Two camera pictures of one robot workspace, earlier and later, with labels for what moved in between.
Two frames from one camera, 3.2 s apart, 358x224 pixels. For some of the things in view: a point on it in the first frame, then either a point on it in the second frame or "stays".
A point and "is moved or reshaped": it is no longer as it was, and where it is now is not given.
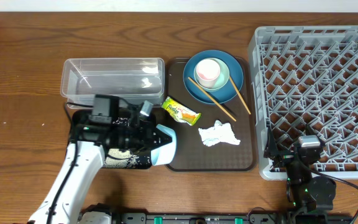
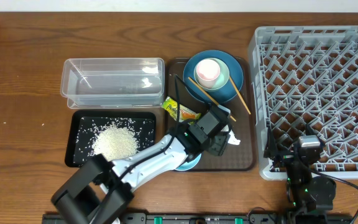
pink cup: (207, 73) stays
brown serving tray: (224, 139) stays
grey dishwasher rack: (325, 78) stays
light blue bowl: (166, 154) is moved or reshaped
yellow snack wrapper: (180, 111) stays
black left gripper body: (133, 140) -> (215, 147)
